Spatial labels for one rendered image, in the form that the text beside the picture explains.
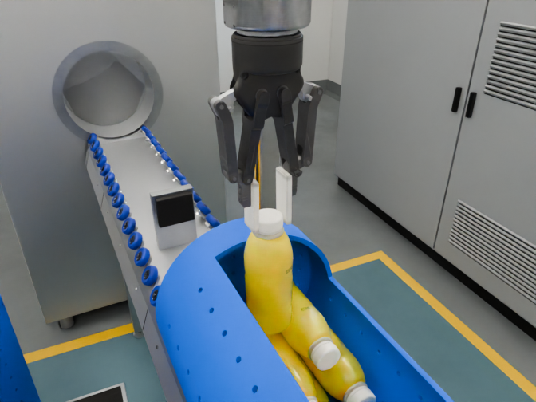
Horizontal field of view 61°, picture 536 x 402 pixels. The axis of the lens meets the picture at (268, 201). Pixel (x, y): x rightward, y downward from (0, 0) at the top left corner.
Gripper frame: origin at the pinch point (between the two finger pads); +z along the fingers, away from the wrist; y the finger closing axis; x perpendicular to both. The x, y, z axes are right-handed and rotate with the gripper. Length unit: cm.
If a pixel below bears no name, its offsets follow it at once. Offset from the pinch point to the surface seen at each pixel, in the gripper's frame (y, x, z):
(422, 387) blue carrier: -13.2, 18.1, 21.9
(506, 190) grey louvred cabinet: -153, -68, 68
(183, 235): -1, -51, 36
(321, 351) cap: -4.0, 8.2, 20.5
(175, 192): -1, -51, 23
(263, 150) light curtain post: -30, -64, 23
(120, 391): 22, -80, 116
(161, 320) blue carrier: 14.2, -6.4, 19.5
